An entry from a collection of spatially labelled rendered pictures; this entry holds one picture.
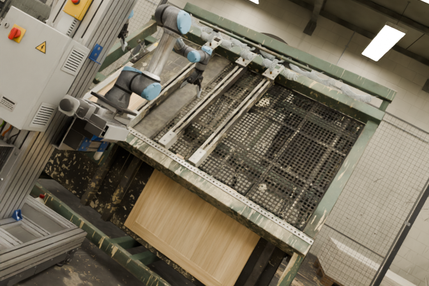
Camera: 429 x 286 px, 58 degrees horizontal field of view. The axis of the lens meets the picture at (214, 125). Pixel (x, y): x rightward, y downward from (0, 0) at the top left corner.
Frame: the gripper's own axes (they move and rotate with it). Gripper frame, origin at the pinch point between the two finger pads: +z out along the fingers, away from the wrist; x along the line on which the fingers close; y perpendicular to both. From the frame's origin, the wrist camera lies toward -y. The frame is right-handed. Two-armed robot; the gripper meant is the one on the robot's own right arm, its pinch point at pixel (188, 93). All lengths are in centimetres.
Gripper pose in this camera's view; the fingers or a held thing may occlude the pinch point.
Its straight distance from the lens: 274.4
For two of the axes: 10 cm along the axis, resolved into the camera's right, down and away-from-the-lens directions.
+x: -8.6, -4.8, 1.7
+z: -3.6, 8.2, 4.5
